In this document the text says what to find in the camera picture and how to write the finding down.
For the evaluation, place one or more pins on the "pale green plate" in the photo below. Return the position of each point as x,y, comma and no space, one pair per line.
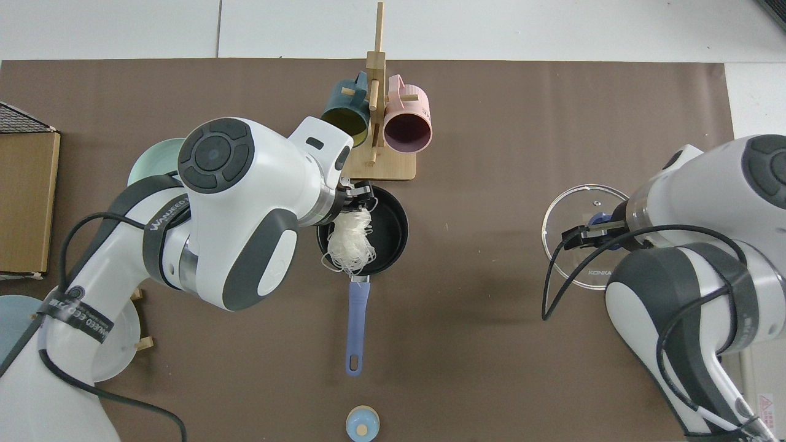
150,162

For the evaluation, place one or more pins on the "glass lid with blue knob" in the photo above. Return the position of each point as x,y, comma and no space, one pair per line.
568,209

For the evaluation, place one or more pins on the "pink ribbed cup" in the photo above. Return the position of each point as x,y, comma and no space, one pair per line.
408,132

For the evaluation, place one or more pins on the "dark teal cup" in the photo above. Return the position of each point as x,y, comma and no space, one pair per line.
344,120

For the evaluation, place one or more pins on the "light blue plate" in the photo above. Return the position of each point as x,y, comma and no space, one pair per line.
15,319

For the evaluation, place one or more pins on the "white plate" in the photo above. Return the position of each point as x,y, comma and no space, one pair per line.
123,344

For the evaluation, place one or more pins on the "brown table cloth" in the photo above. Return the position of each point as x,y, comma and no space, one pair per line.
491,153

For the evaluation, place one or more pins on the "wooden cup stand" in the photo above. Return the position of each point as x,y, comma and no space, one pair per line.
384,169

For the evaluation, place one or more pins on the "small blue round thing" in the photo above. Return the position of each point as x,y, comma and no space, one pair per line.
362,425

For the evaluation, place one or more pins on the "white vermicelli bundle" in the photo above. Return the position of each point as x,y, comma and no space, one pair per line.
350,245

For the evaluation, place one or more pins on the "dark grey slanted object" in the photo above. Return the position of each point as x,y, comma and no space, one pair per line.
777,11

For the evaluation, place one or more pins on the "wooden plate rack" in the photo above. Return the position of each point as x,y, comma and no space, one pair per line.
145,344

